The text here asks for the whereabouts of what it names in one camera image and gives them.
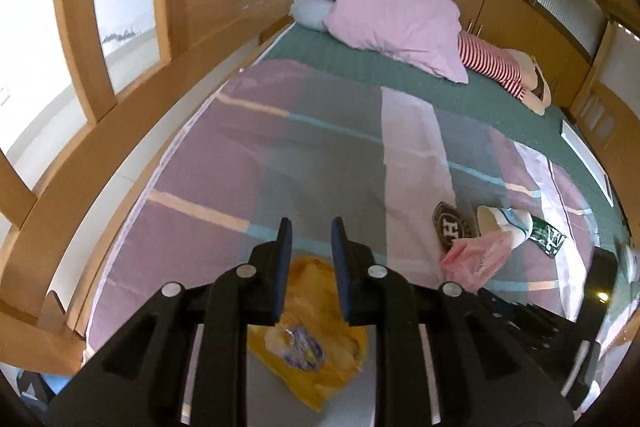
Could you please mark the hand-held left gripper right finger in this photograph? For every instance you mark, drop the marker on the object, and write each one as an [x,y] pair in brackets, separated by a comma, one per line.
[341,267]

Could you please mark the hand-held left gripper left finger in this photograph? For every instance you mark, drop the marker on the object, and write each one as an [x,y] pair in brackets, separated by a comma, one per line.
[284,272]

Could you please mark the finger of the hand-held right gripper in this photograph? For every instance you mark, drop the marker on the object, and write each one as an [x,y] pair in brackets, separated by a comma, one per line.
[530,322]

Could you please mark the yellow snack packet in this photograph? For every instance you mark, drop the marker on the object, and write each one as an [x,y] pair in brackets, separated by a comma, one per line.
[320,372]

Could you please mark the green wrapper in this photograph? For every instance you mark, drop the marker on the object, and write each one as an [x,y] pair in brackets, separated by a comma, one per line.
[547,234]

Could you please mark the white paper cup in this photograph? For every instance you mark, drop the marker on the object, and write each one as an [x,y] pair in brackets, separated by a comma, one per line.
[505,219]

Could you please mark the round metal tin lid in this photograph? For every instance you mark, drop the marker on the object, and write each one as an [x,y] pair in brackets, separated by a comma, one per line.
[450,227]

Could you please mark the plaid bed sheet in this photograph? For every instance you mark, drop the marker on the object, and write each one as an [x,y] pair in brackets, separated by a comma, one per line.
[300,157]

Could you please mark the white strip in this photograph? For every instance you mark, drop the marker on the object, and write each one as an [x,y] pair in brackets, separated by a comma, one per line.
[590,162]

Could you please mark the green bed mat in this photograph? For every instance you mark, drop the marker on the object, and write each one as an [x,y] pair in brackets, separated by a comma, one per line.
[450,92]

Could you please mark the striped doll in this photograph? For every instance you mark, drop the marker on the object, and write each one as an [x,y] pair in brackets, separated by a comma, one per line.
[490,59]

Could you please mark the grey pillow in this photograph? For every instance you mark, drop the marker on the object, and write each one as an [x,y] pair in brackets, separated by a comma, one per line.
[312,12]

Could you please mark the pink pillow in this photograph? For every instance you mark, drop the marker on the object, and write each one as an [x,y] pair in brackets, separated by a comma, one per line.
[395,12]

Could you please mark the wooden bed frame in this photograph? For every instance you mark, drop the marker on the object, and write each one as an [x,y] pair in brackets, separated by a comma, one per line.
[150,127]

